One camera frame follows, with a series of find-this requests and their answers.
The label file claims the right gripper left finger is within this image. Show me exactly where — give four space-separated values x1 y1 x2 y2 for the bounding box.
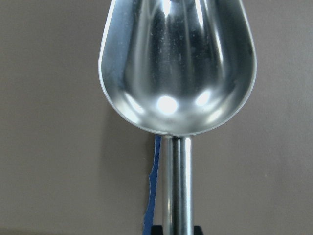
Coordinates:
151 225 163 235

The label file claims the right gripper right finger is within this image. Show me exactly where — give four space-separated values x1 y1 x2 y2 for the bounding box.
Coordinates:
194 225 203 235

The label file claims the steel ice scoop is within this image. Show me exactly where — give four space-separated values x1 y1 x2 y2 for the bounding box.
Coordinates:
98 0 257 235

